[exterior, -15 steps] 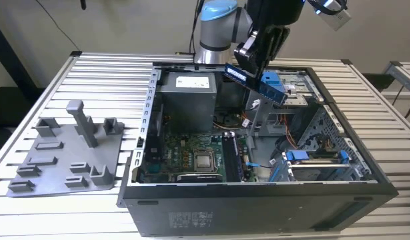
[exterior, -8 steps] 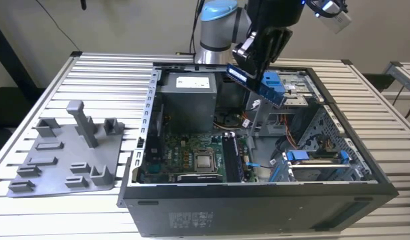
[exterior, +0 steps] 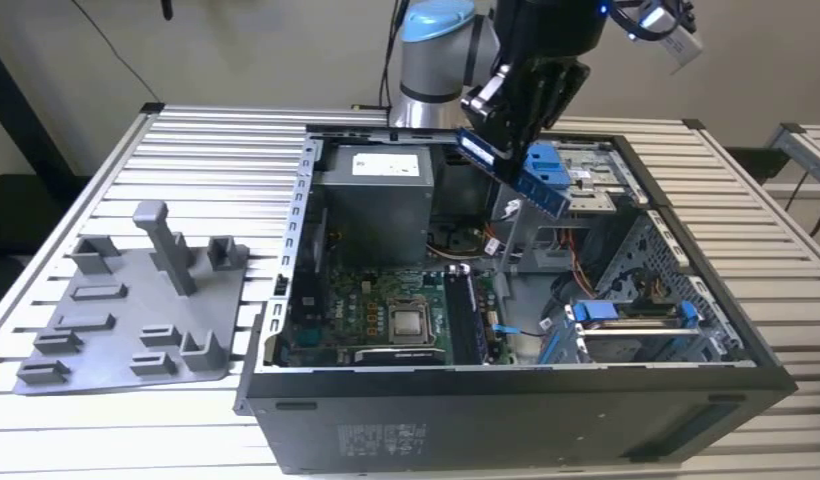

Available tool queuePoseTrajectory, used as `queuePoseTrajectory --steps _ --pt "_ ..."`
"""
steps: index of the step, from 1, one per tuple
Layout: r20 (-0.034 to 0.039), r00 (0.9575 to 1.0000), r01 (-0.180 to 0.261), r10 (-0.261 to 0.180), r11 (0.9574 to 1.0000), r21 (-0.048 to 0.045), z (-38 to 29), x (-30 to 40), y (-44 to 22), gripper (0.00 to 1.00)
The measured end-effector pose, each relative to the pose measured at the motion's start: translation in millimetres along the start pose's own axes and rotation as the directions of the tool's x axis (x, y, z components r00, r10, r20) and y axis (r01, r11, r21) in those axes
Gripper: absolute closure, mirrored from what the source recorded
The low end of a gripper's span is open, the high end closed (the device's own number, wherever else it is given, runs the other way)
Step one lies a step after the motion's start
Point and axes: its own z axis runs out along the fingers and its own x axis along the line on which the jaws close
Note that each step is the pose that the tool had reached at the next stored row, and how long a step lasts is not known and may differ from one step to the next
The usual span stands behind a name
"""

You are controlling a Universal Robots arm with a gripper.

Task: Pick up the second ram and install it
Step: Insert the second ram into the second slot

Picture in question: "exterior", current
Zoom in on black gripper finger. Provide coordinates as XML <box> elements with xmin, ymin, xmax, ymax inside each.
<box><xmin>535</xmin><ymin>58</ymin><xmax>593</xmax><ymax>137</ymax></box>
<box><xmin>461</xmin><ymin>62</ymin><xmax>542</xmax><ymax>187</ymax></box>

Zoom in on RAM stick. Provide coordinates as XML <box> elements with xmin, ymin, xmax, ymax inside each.
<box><xmin>453</xmin><ymin>126</ymin><xmax>573</xmax><ymax>220</ymax></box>

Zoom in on grey metal drive cage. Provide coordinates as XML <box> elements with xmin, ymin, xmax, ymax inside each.
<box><xmin>490</xmin><ymin>139</ymin><xmax>645</xmax><ymax>261</ymax></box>

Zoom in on grey power supply unit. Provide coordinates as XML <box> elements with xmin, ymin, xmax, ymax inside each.
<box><xmin>312</xmin><ymin>144</ymin><xmax>439</xmax><ymax>266</ymax></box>

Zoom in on black box beside table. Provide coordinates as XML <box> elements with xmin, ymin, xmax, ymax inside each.
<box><xmin>722</xmin><ymin>146</ymin><xmax>793</xmax><ymax>187</ymax></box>

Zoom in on hard disk in blue carrier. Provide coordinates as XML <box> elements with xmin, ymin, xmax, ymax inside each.
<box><xmin>563</xmin><ymin>298</ymin><xmax>715</xmax><ymax>365</ymax></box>

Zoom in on metal CPU socket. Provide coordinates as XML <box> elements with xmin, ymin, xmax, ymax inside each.
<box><xmin>381</xmin><ymin>298</ymin><xmax>439</xmax><ymax>347</ymax></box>

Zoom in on green motherboard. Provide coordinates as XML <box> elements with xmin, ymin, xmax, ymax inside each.
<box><xmin>275</xmin><ymin>267</ymin><xmax>518</xmax><ymax>369</ymax></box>

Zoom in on neighbouring metal slat table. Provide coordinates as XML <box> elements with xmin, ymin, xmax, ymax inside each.
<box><xmin>761</xmin><ymin>122</ymin><xmax>820</xmax><ymax>201</ymax></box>

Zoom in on silver CPU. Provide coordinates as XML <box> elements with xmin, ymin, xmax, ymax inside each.
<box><xmin>390</xmin><ymin>309</ymin><xmax>430</xmax><ymax>344</ymax></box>

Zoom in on black graphics card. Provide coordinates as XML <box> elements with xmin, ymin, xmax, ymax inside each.
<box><xmin>353</xmin><ymin>347</ymin><xmax>450</xmax><ymax>369</ymax></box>

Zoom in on black open PC case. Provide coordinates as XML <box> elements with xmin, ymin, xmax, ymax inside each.
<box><xmin>232</xmin><ymin>122</ymin><xmax>802</xmax><ymax>476</ymax></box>

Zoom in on grey plastic parts rack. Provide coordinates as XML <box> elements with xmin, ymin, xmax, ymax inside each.
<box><xmin>12</xmin><ymin>199</ymin><xmax>252</xmax><ymax>397</ymax></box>

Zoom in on black seat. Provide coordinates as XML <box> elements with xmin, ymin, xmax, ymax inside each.
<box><xmin>0</xmin><ymin>172</ymin><xmax>91</xmax><ymax>261</ymax></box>

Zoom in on blue drive latch bracket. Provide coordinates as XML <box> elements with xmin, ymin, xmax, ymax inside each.
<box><xmin>523</xmin><ymin>142</ymin><xmax>573</xmax><ymax>192</ymax></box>

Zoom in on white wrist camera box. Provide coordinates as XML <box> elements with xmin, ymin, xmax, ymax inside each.
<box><xmin>639</xmin><ymin>4</ymin><xmax>707</xmax><ymax>77</ymax></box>

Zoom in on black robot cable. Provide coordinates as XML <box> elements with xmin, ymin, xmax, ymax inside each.
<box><xmin>378</xmin><ymin>0</ymin><xmax>413</xmax><ymax>110</ymax></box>

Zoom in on orange power wire bundle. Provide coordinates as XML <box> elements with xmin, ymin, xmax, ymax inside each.
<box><xmin>567</xmin><ymin>227</ymin><xmax>597</xmax><ymax>297</ymax></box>

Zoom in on blue data cable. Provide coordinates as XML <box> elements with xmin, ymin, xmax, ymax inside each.
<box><xmin>491</xmin><ymin>322</ymin><xmax>558</xmax><ymax>339</ymax></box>

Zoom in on black slanted post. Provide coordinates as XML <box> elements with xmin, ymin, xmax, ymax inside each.
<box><xmin>0</xmin><ymin>32</ymin><xmax>75</xmax><ymax>181</ymax></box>

